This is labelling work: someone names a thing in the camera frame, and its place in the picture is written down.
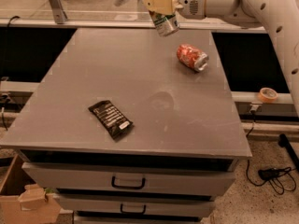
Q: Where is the black power adapter with cable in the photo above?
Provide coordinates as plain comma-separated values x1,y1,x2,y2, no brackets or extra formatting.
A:
245,161,297,195

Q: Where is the black cable at left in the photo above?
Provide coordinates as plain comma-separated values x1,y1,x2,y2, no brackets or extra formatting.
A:
0,15,21,132

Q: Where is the black drawer handle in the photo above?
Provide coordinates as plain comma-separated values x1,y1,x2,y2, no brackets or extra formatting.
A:
111,176,146,190
120,203,147,215

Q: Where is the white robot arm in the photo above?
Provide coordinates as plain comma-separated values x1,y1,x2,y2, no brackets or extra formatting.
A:
142,0,299,113

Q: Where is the black top drawer handle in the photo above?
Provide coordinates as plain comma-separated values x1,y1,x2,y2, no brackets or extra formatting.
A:
111,176,146,190

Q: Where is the black pole at right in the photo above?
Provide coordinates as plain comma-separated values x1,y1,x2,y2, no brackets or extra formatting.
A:
278,133,299,171

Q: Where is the grey drawer cabinet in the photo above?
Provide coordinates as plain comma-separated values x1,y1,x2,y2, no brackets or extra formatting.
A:
1,28,250,224

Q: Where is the brown cardboard box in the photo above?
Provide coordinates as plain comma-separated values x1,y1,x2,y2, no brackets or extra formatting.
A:
0,156,61,224

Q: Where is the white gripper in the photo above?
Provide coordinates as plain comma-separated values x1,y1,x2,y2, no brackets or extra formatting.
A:
143,0,205,19

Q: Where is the top grey drawer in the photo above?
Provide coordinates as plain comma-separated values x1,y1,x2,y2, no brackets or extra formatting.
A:
22,162,235,196

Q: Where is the orange tape roll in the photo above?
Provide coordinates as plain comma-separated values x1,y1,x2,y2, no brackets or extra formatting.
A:
258,88,278,103

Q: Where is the grey drawer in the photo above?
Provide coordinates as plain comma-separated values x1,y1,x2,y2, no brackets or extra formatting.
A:
22,162,235,196
54,194,214,217

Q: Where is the red orange soda can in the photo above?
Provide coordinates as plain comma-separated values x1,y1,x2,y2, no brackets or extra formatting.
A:
177,44,209,72

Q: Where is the black snack bar wrapper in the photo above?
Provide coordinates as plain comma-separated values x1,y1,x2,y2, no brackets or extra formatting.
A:
88,100,134,140

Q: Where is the left metal bracket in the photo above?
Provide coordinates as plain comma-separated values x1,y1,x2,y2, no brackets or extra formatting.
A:
49,0,67,24

